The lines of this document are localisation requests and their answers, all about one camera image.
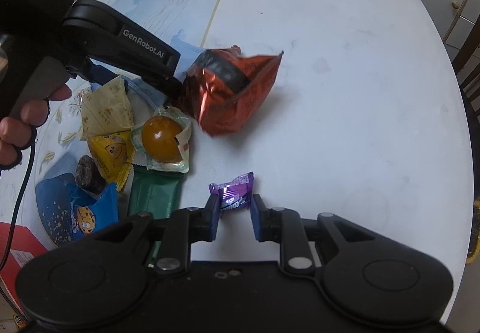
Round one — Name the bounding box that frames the purple candy wrapper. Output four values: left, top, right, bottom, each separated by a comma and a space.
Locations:
209, 171, 255, 211

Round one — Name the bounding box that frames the beige paper snack packet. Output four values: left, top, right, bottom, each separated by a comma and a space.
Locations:
80, 76, 134, 140

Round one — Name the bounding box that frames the light blue cookie packet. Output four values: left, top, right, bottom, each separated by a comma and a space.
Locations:
127, 29, 208, 109

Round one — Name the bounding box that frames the green snack bar wrapper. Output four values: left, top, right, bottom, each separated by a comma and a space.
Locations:
128, 165, 184, 269

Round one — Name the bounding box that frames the yellow candy packet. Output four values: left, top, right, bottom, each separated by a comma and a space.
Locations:
87, 131, 135, 192

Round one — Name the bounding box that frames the vacuum packed braised egg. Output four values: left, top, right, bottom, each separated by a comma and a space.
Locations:
130, 106, 192, 174

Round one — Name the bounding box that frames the dark foil candy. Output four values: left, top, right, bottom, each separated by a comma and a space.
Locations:
75, 155, 107, 195

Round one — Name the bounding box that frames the blue cookie candy wrapper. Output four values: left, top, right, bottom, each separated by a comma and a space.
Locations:
67, 183, 119, 240

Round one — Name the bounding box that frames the dark red foil snack pack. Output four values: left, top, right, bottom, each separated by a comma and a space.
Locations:
176, 45, 283, 137

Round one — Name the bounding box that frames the person left hand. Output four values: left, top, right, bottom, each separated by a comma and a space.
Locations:
1, 84, 72, 169

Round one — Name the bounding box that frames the red white cardboard box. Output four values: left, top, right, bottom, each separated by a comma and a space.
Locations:
0, 220, 50, 311

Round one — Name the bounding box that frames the wooden chair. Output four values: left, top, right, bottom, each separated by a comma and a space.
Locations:
451, 13, 480, 109

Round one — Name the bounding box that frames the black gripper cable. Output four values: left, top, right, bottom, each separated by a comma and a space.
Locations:
0, 137, 38, 274

